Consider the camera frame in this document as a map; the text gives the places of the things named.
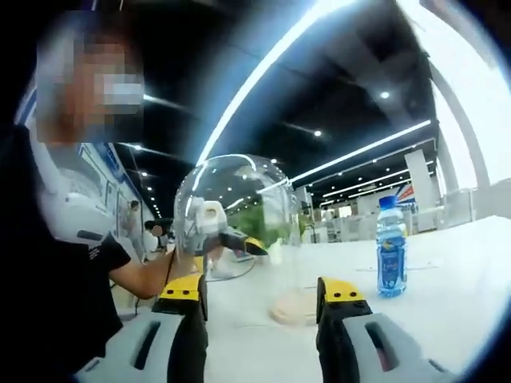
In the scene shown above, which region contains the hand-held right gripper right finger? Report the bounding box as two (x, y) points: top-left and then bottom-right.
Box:
(315, 276), (457, 383)

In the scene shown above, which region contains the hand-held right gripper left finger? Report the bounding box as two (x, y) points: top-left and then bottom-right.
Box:
(74, 274), (210, 383)

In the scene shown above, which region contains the clear glass dome cover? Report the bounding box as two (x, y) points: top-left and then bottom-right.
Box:
(172, 154), (320, 325)

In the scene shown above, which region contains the blue Mizone drink bottle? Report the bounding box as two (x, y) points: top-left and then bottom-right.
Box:
(375, 195), (409, 298)

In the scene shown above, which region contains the person's left hand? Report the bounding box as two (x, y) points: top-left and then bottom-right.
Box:
(173, 238), (224, 276)

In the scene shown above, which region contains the green potted plant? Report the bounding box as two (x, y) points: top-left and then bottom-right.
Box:
(238, 207), (301, 247)

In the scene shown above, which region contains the round wooden base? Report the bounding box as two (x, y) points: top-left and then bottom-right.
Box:
(268, 290), (320, 326)

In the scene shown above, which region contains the person in black shirt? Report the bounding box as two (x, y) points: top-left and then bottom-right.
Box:
(0, 123), (133, 378)

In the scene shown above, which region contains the white worn chest device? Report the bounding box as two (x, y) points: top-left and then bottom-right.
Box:
(38, 139), (117, 245)

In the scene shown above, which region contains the long ceiling light strip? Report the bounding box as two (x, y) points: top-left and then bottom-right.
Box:
(194, 0), (357, 167)

